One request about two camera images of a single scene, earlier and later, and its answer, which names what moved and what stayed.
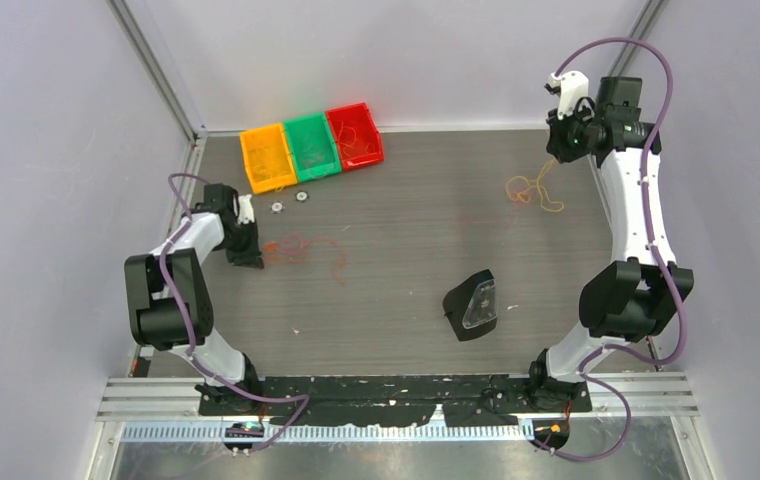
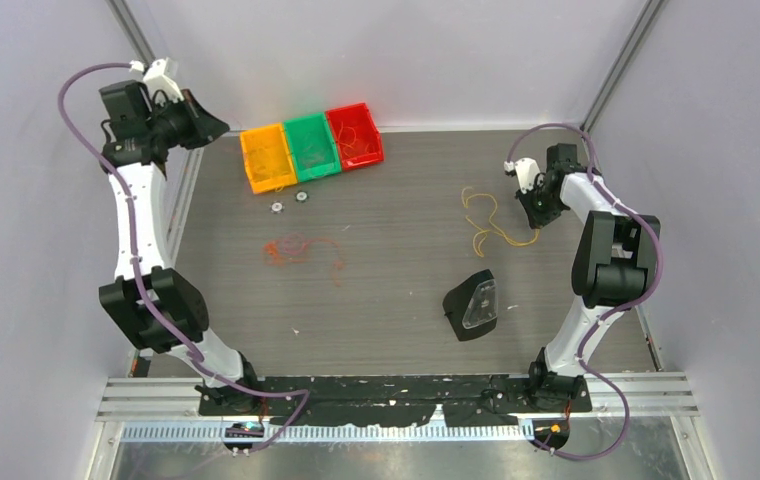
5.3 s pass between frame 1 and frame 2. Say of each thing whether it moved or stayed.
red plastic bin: stayed
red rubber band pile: stayed
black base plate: stayed
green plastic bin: stayed
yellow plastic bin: stayed
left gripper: moved
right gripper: moved
